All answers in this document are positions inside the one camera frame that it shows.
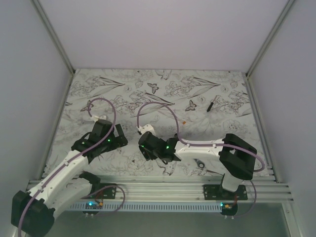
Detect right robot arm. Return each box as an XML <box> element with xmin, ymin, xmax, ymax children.
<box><xmin>138</xmin><ymin>132</ymin><xmax>257</xmax><ymax>200</ymax></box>

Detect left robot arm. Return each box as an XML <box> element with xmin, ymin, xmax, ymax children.
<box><xmin>11</xmin><ymin>118</ymin><xmax>128</xmax><ymax>237</ymax></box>

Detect silver ratchet wrench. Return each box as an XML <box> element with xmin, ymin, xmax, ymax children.
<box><xmin>195</xmin><ymin>159</ymin><xmax>205</xmax><ymax>169</ymax></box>

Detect floral patterned mat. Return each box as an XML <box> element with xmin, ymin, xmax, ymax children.
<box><xmin>43</xmin><ymin>69</ymin><xmax>265</xmax><ymax>176</ymax></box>

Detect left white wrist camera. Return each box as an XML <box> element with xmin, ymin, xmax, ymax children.
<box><xmin>90</xmin><ymin>115</ymin><xmax>107</xmax><ymax>122</ymax></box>

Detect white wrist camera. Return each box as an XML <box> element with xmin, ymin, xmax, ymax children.
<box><xmin>90</xmin><ymin>115</ymin><xmax>107</xmax><ymax>122</ymax></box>
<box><xmin>137</xmin><ymin>124</ymin><xmax>156</xmax><ymax>136</ymax></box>

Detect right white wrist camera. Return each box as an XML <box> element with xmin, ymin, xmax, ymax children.
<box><xmin>137</xmin><ymin>124</ymin><xmax>156</xmax><ymax>136</ymax></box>

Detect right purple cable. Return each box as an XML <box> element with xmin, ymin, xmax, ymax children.
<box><xmin>136</xmin><ymin>102</ymin><xmax>266</xmax><ymax>219</ymax></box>

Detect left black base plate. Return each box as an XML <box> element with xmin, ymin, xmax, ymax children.
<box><xmin>82</xmin><ymin>183</ymin><xmax>117</xmax><ymax>199</ymax></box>

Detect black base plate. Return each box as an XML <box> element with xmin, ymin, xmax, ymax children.
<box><xmin>82</xmin><ymin>183</ymin><xmax>117</xmax><ymax>199</ymax></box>
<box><xmin>202</xmin><ymin>184</ymin><xmax>248</xmax><ymax>200</ymax></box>

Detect grey slotted cable duct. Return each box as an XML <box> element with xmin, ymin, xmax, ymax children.
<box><xmin>68</xmin><ymin>201</ymin><xmax>224</xmax><ymax>213</ymax></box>

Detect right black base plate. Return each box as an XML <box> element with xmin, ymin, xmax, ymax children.
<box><xmin>202</xmin><ymin>184</ymin><xmax>248</xmax><ymax>200</ymax></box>

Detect aluminium rail frame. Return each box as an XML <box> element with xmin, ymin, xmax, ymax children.
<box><xmin>23</xmin><ymin>179</ymin><xmax>294</xmax><ymax>203</ymax></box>

